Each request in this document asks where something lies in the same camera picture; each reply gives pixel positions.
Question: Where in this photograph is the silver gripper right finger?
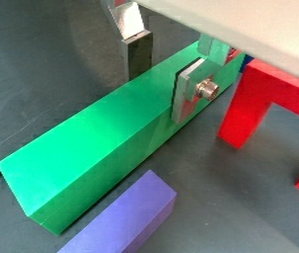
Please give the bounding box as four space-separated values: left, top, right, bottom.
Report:
172 34 232 124

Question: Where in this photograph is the green rectangular block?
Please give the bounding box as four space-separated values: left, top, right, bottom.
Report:
0 41 248 236

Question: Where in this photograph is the red E-shaped block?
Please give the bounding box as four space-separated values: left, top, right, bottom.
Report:
217 48 299 202

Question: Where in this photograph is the blue rectangular block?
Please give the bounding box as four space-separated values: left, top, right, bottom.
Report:
241 54 253 73

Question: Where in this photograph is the purple E-shaped block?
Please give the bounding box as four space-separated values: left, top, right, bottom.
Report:
57 170 177 253

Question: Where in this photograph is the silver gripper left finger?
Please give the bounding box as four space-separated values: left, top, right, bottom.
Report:
101 0 153 80

